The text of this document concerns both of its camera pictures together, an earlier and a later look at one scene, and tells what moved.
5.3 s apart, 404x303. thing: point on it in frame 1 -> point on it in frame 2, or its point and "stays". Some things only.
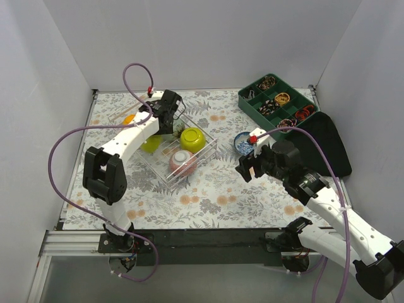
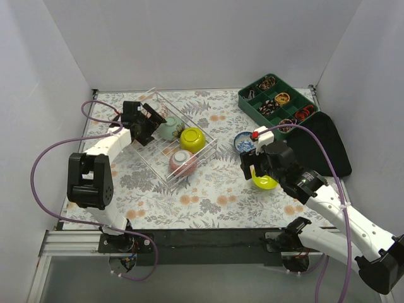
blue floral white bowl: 241,144 stays
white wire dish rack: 172,157 stays
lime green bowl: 192,139 stays
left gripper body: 168,121 -> 151,123
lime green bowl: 152,144 -> 264,181
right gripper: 252,166 stays
